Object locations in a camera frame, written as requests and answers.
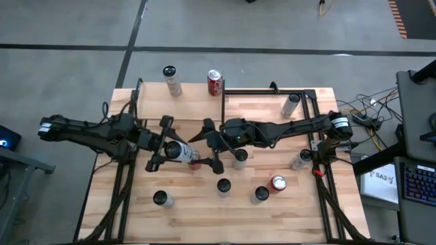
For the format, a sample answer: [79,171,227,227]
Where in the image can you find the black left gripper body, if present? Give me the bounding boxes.
[138,115,174,172]

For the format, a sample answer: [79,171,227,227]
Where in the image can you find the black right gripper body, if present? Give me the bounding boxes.
[203,118,228,175]

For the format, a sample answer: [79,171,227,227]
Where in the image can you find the Celsius Arctic Vibe can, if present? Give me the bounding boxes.
[164,140,201,163]

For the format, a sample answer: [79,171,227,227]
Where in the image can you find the Celsius Tropical Vibe can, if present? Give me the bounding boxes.
[233,148,249,171]

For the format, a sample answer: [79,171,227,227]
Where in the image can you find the Celsius Peach Vibe can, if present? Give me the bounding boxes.
[152,190,175,209]
[289,148,313,171]
[249,185,270,206]

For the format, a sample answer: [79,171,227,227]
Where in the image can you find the Celsius can orange swirl logo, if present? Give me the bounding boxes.
[162,65,183,98]

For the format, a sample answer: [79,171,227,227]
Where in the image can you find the white Celsius can blue band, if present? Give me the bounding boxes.
[216,178,232,199]

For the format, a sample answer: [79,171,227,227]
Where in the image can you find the white Celsius can black lid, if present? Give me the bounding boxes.
[279,93,302,119]

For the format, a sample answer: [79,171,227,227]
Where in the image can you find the grey metal side table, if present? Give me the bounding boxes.
[0,146,57,245]

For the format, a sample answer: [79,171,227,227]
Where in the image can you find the black box with blue light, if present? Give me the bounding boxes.
[0,124,22,152]

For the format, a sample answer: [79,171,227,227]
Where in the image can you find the black stand leg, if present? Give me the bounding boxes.
[352,141,409,176]

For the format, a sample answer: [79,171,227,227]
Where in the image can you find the white paper sheet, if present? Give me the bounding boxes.
[360,164,400,204]

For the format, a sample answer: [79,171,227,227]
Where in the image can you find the grey desk panel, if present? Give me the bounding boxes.
[396,69,436,163]

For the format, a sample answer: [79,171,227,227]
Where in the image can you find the grey desk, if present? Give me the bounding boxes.
[393,155,436,245]

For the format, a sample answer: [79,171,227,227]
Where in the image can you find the backlit computer keyboard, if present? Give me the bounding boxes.
[403,163,436,208]

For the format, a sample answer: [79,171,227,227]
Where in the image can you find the black mat orange striped edge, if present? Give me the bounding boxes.
[388,0,436,40]

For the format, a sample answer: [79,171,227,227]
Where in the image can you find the black aluminium table frame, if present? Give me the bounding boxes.
[73,77,371,244]

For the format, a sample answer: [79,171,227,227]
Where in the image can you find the cable bundle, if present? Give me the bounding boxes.
[335,86,401,152]

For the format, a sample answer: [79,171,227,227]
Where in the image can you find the yellow cable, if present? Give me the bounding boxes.
[317,0,340,17]

